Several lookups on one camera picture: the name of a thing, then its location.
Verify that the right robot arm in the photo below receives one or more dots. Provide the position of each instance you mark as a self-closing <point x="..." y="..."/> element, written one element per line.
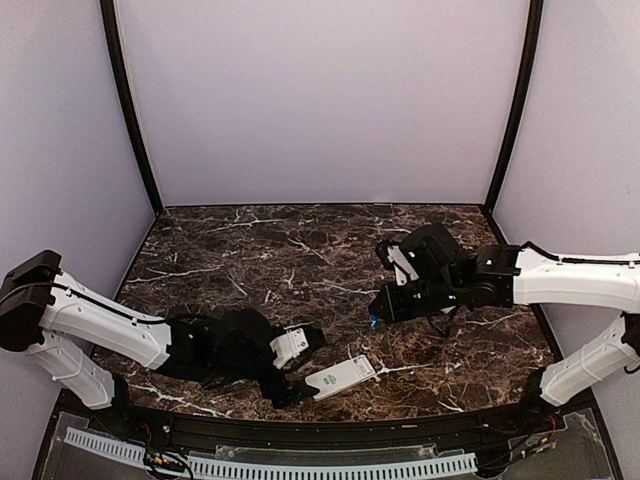
<point x="434" y="275"/>

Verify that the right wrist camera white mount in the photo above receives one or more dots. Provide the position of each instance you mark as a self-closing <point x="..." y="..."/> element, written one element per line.
<point x="393" y="259"/>

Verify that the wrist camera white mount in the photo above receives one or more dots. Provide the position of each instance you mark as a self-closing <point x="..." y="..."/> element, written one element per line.
<point x="296" y="346"/>
<point x="393" y="259"/>

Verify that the right black frame post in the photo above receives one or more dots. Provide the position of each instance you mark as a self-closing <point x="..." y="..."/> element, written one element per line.
<point x="526" y="64"/>

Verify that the left black frame post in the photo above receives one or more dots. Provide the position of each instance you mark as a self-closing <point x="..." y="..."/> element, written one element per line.
<point x="126" y="101"/>

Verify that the white slotted cable duct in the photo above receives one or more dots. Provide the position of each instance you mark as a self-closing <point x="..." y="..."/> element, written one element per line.
<point x="234" y="463"/>

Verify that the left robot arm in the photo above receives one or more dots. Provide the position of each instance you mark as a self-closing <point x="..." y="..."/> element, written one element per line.
<point x="44" y="310"/>

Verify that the black frame post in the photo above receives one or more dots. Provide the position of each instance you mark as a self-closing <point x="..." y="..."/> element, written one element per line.
<point x="526" y="64"/>
<point x="126" y="101"/>

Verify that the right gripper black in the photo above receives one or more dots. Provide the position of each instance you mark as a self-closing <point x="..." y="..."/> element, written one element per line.
<point x="395" y="311"/>

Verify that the white remote control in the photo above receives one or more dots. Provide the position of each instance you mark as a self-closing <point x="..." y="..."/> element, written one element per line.
<point x="340" y="377"/>

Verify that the black front table rail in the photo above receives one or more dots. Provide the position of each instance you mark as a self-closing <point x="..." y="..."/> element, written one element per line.
<point x="480" y="430"/>

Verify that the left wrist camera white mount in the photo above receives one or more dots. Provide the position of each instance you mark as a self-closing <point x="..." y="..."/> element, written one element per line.
<point x="296" y="346"/>

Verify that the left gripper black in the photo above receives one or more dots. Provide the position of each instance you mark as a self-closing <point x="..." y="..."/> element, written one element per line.
<point x="271" y="390"/>

